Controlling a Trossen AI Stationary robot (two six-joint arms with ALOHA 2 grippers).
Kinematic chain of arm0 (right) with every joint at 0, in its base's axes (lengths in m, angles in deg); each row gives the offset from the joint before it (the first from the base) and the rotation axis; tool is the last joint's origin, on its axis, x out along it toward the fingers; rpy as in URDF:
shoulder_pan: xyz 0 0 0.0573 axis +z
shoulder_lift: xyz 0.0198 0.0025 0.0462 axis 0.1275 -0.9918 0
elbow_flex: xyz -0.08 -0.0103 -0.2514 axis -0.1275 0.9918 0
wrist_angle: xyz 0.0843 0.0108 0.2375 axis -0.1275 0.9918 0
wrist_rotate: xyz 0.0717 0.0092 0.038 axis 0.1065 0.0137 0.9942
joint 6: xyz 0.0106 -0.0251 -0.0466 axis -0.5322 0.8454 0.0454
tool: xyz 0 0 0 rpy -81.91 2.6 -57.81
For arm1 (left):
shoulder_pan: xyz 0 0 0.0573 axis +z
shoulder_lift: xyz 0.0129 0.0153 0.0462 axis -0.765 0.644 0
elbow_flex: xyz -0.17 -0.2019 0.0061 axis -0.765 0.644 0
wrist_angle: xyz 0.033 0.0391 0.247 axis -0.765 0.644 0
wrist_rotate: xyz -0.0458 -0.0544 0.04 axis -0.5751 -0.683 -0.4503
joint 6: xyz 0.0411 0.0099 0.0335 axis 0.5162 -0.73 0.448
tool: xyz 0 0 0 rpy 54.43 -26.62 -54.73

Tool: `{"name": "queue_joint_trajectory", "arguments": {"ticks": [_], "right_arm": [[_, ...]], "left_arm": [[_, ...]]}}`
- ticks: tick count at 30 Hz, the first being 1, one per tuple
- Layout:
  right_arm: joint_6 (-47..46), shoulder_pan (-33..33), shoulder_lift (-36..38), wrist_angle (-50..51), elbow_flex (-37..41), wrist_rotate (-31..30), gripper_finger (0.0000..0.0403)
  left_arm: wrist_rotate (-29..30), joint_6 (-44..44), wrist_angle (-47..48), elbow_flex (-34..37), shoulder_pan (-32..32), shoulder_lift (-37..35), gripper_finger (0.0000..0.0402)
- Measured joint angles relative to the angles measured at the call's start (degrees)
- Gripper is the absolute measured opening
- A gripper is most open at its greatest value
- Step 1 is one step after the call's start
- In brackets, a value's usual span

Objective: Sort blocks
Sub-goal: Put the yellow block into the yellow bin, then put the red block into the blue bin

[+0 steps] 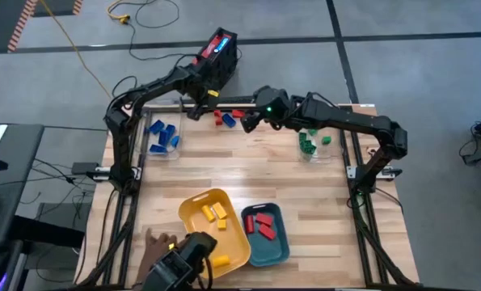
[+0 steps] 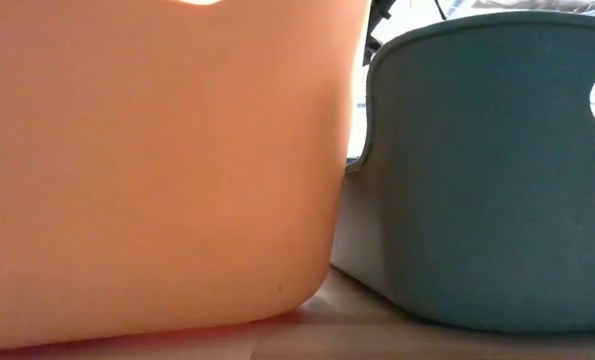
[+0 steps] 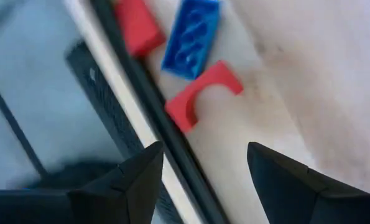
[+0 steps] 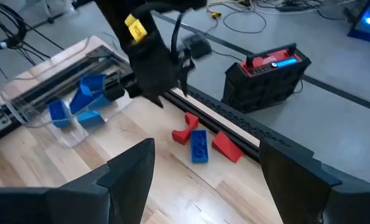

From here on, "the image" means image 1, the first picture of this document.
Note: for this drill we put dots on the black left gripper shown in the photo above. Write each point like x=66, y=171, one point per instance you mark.
x=201, y=85

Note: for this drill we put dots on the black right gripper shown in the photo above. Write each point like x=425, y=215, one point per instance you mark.
x=274, y=107

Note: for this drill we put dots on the red arch block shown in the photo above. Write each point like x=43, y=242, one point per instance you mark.
x=218, y=118

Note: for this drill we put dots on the small yellow block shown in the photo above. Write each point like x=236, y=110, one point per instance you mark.
x=221, y=224
x=213, y=93

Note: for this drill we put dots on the long blue block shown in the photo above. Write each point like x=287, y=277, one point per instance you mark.
x=164, y=137

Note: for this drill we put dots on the red rectangular block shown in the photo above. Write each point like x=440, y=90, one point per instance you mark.
x=249, y=224
x=264, y=219
x=267, y=231
x=237, y=113

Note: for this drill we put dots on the yellow cylinder block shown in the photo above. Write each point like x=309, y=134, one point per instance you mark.
x=208, y=213

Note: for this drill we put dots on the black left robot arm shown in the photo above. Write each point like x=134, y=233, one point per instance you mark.
x=121, y=141

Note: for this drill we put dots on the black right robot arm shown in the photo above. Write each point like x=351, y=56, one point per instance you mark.
x=353, y=121

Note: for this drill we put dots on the black keyboard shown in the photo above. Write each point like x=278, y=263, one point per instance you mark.
x=236, y=99

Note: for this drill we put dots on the clear plastic container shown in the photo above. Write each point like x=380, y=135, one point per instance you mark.
x=333, y=153
x=175, y=155

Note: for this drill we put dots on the black plastic crate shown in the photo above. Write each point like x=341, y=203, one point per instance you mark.
x=228, y=68

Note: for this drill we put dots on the red power unit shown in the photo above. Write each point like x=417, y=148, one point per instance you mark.
x=215, y=46

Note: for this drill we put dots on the yellow-orange plastic bin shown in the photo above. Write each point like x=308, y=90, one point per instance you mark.
x=232, y=242

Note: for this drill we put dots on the black power adapter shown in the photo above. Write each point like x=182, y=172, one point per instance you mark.
x=84, y=167

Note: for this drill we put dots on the dark teal plastic bin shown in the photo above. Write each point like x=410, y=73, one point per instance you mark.
x=270, y=252

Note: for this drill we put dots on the person's hand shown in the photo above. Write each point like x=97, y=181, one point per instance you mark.
x=155, y=250

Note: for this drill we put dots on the black floor mat striped edge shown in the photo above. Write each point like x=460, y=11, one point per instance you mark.
x=58, y=6
x=1, y=24

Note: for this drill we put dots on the black desk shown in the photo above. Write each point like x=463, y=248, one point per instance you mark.
x=18, y=182

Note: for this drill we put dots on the grey metal bracket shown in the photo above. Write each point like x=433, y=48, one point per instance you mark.
x=389, y=173
x=102, y=174

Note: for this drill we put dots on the black aluminium table frame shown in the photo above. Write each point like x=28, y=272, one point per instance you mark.
x=360, y=238

